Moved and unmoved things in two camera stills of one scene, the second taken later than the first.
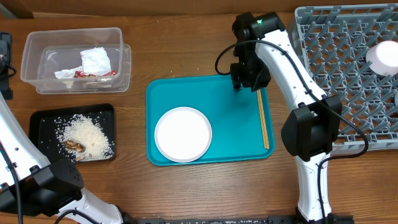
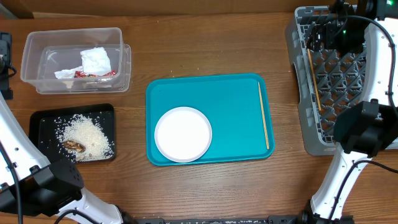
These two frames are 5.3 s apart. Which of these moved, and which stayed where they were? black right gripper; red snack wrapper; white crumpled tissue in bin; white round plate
Moved: black right gripper
Stayed: white round plate; white crumpled tissue in bin; red snack wrapper
